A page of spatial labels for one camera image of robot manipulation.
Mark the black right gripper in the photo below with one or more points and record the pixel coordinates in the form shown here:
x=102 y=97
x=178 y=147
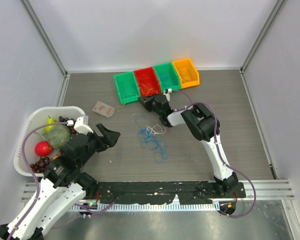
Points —
x=146 y=102

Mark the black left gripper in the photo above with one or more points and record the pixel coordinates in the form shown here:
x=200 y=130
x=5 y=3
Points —
x=111 y=135

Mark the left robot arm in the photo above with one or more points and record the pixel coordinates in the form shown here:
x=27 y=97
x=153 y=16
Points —
x=63 y=185

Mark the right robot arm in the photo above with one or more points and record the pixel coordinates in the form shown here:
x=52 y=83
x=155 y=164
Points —
x=203 y=124

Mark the red bin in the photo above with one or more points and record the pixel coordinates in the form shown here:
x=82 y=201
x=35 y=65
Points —
x=147 y=81

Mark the left green bin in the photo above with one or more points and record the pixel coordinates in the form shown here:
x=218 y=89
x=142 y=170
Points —
x=127 y=87

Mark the green bin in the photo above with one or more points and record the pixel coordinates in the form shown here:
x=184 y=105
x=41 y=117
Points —
x=127 y=87
x=167 y=76

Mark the small card box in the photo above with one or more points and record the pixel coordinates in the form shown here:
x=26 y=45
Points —
x=103 y=109

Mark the right green bin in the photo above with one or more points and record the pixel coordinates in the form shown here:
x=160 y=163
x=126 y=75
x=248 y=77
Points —
x=167 y=76

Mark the orange bin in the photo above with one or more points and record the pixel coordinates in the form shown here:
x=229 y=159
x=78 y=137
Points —
x=187 y=72

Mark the dark grape bunch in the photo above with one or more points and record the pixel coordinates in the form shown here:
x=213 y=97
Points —
x=65 y=119

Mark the green melon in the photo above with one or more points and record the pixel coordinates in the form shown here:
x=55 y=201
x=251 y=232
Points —
x=58 y=136

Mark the small peach fruit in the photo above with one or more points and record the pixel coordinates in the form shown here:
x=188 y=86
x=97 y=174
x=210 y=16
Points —
x=56 y=156

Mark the green pear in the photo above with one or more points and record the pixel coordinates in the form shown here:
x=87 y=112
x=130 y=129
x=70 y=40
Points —
x=50 y=121

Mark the red apple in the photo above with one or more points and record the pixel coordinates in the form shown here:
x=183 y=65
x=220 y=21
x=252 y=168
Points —
x=43 y=149

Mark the white plastic basket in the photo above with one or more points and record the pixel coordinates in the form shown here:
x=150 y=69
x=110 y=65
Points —
x=36 y=119

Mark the red grape bunch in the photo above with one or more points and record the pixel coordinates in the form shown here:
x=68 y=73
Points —
x=41 y=165

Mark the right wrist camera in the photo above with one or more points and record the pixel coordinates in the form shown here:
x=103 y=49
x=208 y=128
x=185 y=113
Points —
x=167 y=93

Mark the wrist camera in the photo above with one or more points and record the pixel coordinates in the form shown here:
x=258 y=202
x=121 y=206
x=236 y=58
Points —
x=167 y=93
x=80 y=125

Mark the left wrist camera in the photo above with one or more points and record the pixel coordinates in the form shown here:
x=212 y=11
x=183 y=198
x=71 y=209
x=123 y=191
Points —
x=80 y=125

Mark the white cable duct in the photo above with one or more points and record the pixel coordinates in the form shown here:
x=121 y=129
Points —
x=173 y=207

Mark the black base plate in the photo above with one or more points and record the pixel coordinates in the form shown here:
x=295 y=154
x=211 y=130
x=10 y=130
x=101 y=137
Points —
x=163 y=192

